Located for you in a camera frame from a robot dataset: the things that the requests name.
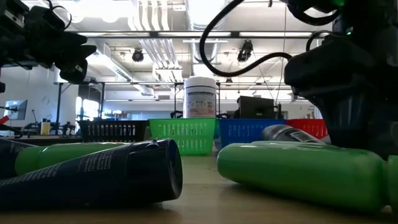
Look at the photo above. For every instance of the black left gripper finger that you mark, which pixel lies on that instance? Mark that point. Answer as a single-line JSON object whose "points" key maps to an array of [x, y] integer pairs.
{"points": [[79, 56], [76, 74]]}

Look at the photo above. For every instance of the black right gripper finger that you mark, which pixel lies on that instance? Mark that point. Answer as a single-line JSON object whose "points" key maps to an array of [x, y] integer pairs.
{"points": [[357, 124]]}

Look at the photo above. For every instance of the black plastic basket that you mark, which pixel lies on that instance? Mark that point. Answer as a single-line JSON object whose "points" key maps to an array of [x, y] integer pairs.
{"points": [[112, 130]]}

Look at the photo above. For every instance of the grey tube with barcode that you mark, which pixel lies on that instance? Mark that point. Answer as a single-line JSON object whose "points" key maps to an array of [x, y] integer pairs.
{"points": [[286, 133]]}

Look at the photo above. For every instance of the large green plastic bottle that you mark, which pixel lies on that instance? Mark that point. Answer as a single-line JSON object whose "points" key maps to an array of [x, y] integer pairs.
{"points": [[298, 174]]}

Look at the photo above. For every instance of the slim green plastic bottle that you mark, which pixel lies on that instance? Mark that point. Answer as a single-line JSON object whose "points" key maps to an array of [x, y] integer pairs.
{"points": [[56, 154]]}

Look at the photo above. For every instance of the large navy blue tube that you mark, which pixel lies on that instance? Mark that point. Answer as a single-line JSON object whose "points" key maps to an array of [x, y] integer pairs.
{"points": [[102, 177]]}

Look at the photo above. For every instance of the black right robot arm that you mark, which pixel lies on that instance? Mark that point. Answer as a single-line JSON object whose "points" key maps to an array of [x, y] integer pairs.
{"points": [[367, 12]]}

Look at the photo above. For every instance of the red plastic basket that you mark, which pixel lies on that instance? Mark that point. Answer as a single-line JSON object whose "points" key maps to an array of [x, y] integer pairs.
{"points": [[308, 127]]}

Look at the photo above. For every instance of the yellow container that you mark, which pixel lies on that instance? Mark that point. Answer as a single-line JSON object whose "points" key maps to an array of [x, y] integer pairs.
{"points": [[45, 128]]}

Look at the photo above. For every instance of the grey-framed background monitor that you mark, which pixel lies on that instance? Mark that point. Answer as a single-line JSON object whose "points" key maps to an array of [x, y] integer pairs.
{"points": [[15, 109]]}

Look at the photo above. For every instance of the dark background table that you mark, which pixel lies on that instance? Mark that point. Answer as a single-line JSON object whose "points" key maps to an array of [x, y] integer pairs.
{"points": [[46, 139]]}

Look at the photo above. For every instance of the black computer monitor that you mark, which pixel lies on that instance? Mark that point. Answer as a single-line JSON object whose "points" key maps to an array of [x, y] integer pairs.
{"points": [[256, 107]]}

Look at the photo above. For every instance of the blue plastic basket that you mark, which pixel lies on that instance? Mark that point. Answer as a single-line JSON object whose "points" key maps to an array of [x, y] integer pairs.
{"points": [[242, 132]]}

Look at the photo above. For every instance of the black overhead light bar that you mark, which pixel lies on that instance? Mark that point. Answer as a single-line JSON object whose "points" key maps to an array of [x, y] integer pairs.
{"points": [[234, 34]]}

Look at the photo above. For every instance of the white wipes canister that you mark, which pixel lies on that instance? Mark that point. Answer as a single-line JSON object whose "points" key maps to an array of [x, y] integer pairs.
{"points": [[200, 96]]}

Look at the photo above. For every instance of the green plastic basket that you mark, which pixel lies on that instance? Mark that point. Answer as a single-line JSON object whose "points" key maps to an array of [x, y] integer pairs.
{"points": [[186, 137]]}

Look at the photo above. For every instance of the black metal frame stand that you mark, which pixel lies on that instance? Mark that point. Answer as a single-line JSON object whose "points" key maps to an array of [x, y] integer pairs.
{"points": [[58, 105]]}

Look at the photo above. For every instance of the black ceiling camera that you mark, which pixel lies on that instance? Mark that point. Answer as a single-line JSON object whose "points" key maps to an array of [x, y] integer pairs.
{"points": [[245, 50], [137, 55]]}

